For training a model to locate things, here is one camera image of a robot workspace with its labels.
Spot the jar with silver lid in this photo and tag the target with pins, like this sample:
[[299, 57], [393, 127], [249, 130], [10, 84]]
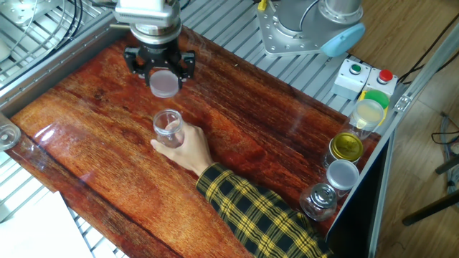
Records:
[[321, 200]]

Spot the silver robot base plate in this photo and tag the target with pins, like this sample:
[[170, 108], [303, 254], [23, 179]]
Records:
[[287, 43]]

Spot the jar with frosted lid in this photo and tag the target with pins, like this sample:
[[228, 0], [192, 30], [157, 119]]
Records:
[[342, 174]]

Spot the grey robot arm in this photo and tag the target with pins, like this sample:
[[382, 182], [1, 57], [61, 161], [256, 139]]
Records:
[[297, 14]]

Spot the black table side panel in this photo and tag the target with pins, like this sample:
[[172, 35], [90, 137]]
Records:
[[358, 233]]

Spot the yellow black plaid-sleeved forearm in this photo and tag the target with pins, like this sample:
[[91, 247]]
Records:
[[258, 218]]

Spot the tall jar with clear lid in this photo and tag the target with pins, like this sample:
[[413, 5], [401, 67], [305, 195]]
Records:
[[366, 114]]

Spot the silver aluminium frame rail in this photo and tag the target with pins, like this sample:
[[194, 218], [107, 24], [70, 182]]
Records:
[[43, 71]]

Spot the white box red button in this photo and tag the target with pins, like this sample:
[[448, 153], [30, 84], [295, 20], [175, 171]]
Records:
[[382, 83]]

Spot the yellow box green cap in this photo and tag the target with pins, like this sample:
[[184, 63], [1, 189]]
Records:
[[378, 97]]

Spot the aluminium frame strut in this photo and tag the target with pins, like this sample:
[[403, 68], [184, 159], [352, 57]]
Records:
[[430, 61]]

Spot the small clear jar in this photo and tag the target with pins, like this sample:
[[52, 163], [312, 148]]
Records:
[[168, 127]]

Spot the jar with gold lid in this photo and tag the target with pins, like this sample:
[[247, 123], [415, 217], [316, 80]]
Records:
[[346, 146]]

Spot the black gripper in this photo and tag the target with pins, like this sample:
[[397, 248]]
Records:
[[159, 57]]

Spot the dark chair leg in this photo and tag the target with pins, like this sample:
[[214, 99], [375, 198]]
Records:
[[430, 209], [448, 165]]

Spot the white paper sheet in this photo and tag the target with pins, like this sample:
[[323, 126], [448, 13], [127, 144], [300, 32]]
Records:
[[36, 229]]

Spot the white wrist mount housing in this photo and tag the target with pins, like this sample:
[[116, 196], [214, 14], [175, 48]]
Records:
[[147, 12]]

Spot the silver mounting plate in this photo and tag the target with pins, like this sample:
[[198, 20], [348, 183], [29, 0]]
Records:
[[21, 9]]

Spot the frosted white jar lid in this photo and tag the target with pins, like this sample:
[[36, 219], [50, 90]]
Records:
[[164, 84]]

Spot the white box green button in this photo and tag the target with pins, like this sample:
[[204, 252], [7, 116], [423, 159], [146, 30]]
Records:
[[349, 80]]

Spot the bare person's hand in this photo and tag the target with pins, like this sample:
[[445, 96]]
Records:
[[193, 150]]

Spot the clear plastic container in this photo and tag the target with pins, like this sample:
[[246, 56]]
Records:
[[7, 134]]

